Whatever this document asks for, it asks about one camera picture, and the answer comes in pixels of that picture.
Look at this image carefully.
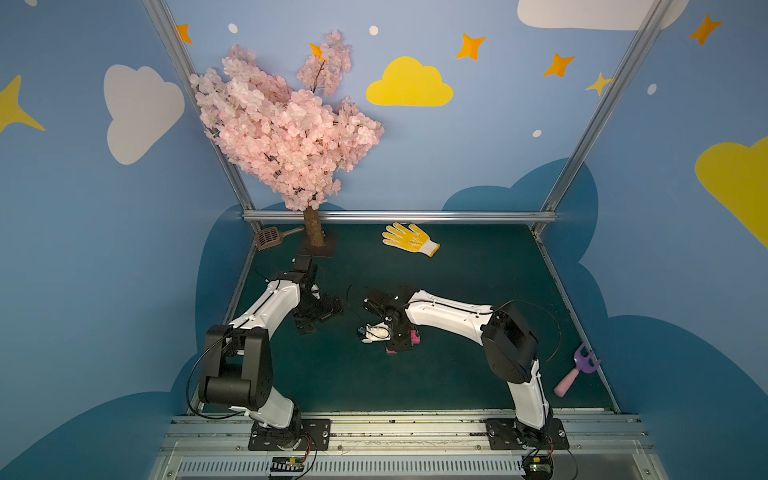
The left aluminium corner post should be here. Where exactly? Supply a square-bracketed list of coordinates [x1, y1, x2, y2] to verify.
[141, 0, 263, 234]

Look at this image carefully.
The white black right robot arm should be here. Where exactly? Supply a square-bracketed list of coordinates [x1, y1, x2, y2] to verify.
[357, 286, 552, 432]

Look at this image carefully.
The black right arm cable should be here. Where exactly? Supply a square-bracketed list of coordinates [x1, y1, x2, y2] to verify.
[345, 281, 563, 364]

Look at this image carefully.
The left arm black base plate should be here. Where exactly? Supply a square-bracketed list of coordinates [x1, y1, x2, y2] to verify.
[247, 418, 332, 451]

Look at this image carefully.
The brown plastic slotted scoop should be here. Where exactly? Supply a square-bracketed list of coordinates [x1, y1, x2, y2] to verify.
[255, 226, 304, 251]

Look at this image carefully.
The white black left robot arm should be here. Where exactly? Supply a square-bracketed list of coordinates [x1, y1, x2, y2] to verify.
[195, 256, 343, 430]

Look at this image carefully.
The pink blossom tree crown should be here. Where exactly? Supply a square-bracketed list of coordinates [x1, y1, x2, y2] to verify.
[189, 30, 384, 212]

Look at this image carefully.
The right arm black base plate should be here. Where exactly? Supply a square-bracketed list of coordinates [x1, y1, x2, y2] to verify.
[484, 418, 570, 450]

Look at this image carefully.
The right controller board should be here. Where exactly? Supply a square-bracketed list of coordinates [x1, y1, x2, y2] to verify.
[521, 456, 554, 480]

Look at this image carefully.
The purple pink toy rake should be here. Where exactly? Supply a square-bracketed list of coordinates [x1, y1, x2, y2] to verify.
[553, 342, 601, 398]

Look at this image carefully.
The dark metal tree base plate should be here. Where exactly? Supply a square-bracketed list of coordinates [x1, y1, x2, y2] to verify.
[296, 231, 338, 258]

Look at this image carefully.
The controller board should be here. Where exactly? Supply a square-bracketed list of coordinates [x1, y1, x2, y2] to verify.
[521, 456, 554, 480]
[268, 457, 308, 478]

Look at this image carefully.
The horizontal aluminium back rail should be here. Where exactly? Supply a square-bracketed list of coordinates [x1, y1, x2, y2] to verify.
[242, 209, 558, 225]

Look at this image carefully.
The brown tree trunk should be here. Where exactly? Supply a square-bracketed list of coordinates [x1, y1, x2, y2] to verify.
[303, 207, 325, 247]

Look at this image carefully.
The left controller board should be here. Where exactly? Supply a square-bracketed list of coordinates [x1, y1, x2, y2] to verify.
[268, 457, 308, 478]

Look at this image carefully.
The aluminium corner post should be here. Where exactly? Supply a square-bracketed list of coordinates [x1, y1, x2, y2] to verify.
[541, 0, 673, 215]
[141, 0, 263, 234]

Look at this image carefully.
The yellow white work glove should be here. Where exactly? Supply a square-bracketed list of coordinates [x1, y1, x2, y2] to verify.
[382, 222, 440, 257]

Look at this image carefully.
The right aluminium corner post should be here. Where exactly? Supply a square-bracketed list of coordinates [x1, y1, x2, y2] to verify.
[541, 0, 673, 215]

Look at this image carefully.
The front aluminium rail frame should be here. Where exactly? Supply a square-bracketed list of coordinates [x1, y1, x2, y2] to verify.
[149, 408, 668, 479]

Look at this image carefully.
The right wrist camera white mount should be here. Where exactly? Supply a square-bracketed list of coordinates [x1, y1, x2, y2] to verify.
[357, 322, 392, 344]

